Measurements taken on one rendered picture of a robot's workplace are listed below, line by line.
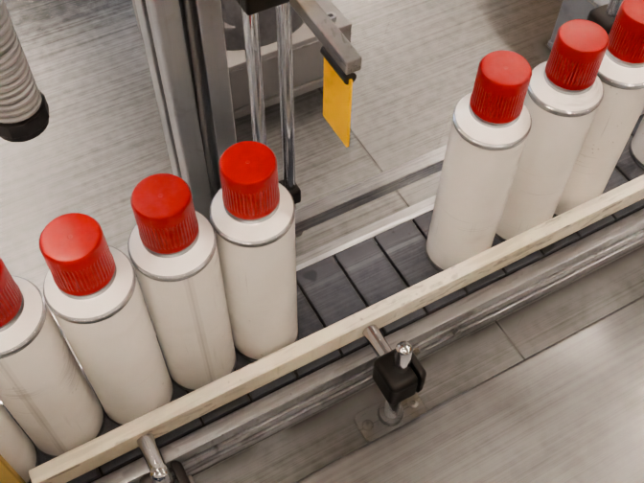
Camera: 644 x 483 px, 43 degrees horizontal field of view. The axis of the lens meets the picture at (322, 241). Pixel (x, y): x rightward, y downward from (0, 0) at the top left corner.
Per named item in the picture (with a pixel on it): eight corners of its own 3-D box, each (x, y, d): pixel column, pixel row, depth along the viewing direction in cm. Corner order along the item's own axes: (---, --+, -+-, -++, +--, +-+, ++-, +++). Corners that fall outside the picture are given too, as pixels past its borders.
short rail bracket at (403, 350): (383, 440, 63) (398, 373, 53) (364, 408, 64) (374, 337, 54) (419, 421, 64) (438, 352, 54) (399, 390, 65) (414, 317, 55)
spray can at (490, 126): (448, 287, 65) (496, 108, 48) (412, 241, 67) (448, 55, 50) (500, 262, 66) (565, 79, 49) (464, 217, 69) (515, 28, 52)
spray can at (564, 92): (510, 257, 67) (578, 73, 50) (473, 212, 69) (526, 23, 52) (560, 232, 68) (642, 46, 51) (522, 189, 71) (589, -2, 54)
